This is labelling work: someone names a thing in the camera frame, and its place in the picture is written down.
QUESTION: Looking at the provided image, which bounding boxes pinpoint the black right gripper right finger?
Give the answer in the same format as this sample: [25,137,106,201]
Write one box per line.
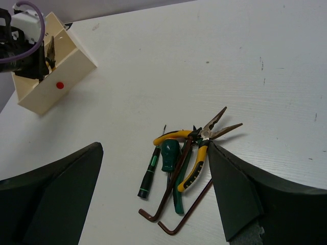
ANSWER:
[208,143,326,244]

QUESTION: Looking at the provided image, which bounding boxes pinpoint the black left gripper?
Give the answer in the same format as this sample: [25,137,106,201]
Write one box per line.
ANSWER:
[1,9,49,80]

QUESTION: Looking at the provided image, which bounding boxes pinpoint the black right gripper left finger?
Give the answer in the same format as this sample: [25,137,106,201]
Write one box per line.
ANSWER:
[1,142,103,244]

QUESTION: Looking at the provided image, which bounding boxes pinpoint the long brown hex key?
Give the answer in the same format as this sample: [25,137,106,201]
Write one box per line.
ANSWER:
[138,137,193,222]

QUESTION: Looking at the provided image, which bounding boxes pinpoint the green handled cutters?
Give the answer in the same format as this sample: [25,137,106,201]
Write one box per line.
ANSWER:
[172,125,202,214]

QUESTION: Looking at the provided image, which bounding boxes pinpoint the cream compartment tray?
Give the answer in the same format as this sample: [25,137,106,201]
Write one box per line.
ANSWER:
[12,12,96,115]

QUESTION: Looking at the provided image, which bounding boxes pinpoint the red round knob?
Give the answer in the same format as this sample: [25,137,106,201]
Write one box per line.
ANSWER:
[56,82,64,89]

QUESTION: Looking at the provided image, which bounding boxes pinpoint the black green precision screwdriver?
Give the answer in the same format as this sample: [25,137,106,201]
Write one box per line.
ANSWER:
[137,124,167,199]

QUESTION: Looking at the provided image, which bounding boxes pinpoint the green stubby screwdriver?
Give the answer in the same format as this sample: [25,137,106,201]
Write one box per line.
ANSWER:
[161,138,180,179]

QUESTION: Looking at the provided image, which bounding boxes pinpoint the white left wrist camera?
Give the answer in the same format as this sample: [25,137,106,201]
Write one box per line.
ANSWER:
[11,1,45,44]

